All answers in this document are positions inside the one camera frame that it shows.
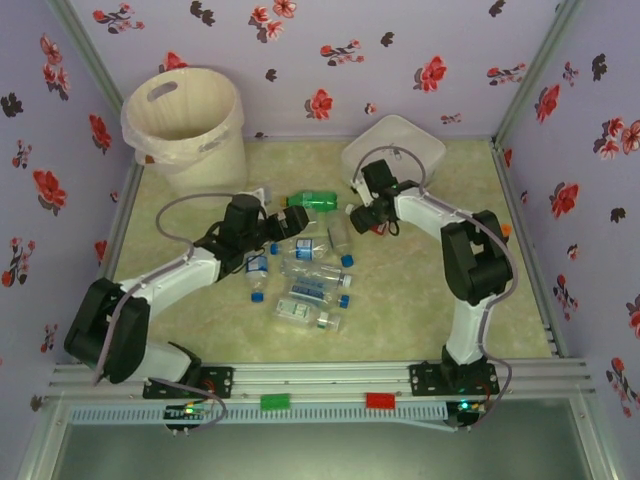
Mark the green bottle orange cap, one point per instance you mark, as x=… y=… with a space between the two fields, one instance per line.
x=315 y=200

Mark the clear bottle blue cap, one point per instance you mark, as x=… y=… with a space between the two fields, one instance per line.
x=341 y=237

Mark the clear bottle blue label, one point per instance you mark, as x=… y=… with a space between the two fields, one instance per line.
x=305 y=248

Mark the blue label bottle blue cap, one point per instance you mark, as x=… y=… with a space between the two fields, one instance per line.
x=256 y=267

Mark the crushed bottle dark blue label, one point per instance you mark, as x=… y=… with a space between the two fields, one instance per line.
x=307 y=291

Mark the clear bottle green white label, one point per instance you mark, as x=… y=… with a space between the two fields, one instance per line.
x=295 y=310

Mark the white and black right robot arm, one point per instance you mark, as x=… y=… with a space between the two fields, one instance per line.
x=425 y=210

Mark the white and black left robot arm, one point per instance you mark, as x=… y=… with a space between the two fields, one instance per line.
x=170 y=282

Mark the cream plastic bin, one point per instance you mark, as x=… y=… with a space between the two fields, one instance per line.
x=210 y=170

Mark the white square lidded container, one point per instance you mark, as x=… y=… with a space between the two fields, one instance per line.
x=425 y=145

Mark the brown bottle orange cap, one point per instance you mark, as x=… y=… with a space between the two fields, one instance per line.
x=506 y=229

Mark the green plastic block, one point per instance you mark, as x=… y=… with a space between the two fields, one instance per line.
x=275 y=402

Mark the red plastic block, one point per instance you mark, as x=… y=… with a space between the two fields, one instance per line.
x=381 y=400

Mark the black controller board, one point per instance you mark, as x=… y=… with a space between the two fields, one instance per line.
x=187 y=411
x=467 y=407

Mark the aluminium mounting rail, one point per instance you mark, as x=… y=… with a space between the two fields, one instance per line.
x=320 y=380

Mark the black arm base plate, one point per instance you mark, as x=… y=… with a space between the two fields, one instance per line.
x=222 y=382
x=422 y=380

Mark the aluminium frame post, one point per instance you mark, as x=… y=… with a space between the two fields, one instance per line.
x=81 y=35
x=547 y=50

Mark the aluminium frame leg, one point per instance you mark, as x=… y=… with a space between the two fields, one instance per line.
x=42 y=445
x=597 y=450

